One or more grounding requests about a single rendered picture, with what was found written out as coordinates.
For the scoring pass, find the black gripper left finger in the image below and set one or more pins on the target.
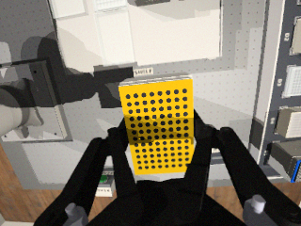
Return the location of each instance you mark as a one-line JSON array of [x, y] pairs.
[[73, 205]]

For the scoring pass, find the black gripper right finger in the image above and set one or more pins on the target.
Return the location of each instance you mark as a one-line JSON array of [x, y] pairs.
[[263, 203]]

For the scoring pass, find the dark grey rectangular nest with label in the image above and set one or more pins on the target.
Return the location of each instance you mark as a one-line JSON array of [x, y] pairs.
[[216, 158]]

